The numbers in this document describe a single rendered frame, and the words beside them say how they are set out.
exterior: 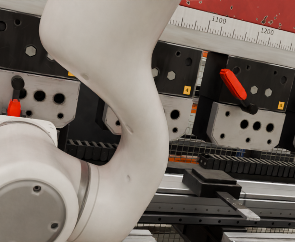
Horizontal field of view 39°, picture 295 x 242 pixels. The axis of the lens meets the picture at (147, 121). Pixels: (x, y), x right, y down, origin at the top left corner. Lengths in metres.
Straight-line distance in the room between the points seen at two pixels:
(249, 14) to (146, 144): 0.48
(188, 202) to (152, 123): 0.81
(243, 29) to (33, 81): 0.37
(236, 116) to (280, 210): 0.57
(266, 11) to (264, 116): 0.19
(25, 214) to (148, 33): 0.16
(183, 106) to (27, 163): 0.45
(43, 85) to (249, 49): 0.37
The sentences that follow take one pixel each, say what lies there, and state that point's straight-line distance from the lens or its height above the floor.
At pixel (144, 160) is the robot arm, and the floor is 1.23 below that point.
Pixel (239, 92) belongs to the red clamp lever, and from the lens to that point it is 0.73.
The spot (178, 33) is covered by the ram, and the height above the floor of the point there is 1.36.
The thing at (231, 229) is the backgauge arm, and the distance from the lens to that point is 1.22.
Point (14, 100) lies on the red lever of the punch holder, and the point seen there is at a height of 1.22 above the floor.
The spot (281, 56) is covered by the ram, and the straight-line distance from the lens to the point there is 0.82.
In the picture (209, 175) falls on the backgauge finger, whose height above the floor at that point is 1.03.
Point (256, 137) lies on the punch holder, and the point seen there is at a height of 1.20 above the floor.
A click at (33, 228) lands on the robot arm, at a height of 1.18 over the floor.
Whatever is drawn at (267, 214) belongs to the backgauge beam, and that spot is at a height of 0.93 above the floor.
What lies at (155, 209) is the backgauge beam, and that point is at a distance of 1.10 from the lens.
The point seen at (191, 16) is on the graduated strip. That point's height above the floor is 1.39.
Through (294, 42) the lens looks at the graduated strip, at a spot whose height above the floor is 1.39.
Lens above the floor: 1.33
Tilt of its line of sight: 10 degrees down
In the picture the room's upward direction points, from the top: 11 degrees clockwise
